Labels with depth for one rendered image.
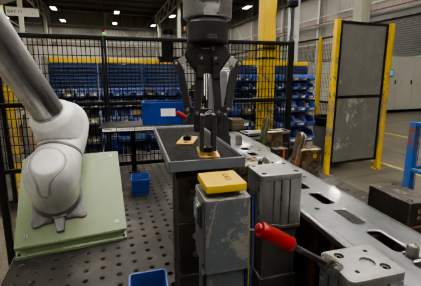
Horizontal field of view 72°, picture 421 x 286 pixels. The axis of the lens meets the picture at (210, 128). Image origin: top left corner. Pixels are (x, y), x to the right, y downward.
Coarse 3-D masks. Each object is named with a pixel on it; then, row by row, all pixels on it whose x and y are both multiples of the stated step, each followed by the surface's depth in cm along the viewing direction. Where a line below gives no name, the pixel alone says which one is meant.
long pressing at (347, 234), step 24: (312, 192) 79; (336, 192) 78; (312, 216) 64; (336, 216) 65; (360, 216) 65; (384, 216) 65; (336, 240) 56; (360, 240) 55; (408, 240) 55; (408, 264) 48
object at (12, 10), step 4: (4, 8) 1393; (8, 8) 1398; (12, 8) 1403; (16, 8) 1408; (20, 8) 1413; (24, 8) 1419; (28, 8) 1424; (32, 8) 1429; (4, 12) 1395; (8, 12) 1400; (12, 12) 1405; (16, 12) 1411; (20, 12) 1416; (24, 12) 1422; (28, 12) 1427; (32, 12) 1432; (36, 12) 1438; (28, 16) 1430; (32, 16) 1435; (36, 16) 1441
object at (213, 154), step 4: (204, 148) 56; (208, 148) 56; (200, 152) 56; (204, 152) 56; (208, 152) 56; (212, 152) 56; (216, 152) 56; (200, 156) 53; (204, 156) 53; (208, 156) 53; (212, 156) 53; (216, 156) 53
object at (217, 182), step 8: (200, 176) 44; (208, 176) 44; (216, 176) 44; (224, 176) 44; (232, 176) 44; (240, 176) 44; (200, 184) 43; (208, 184) 41; (216, 184) 41; (224, 184) 41; (232, 184) 41; (240, 184) 41; (208, 192) 40; (216, 192) 40; (224, 192) 42
